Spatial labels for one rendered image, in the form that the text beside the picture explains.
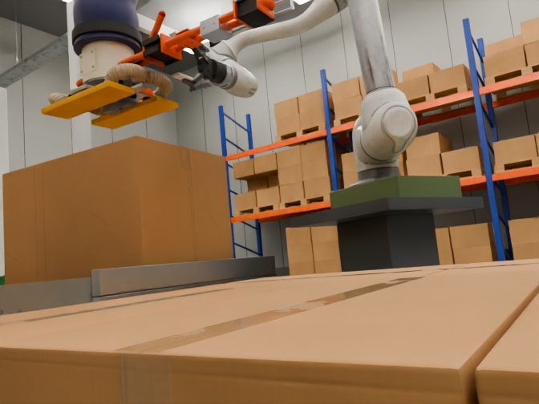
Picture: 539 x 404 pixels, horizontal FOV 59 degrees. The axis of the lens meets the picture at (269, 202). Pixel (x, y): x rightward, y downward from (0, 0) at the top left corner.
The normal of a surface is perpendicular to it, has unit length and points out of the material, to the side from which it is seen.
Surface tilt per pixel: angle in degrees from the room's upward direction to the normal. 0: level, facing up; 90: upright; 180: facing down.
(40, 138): 90
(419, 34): 90
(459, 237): 90
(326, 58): 90
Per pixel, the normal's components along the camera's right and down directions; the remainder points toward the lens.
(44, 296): -0.56, -0.05
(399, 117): 0.04, 0.00
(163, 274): 0.83, -0.14
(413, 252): 0.55, -0.15
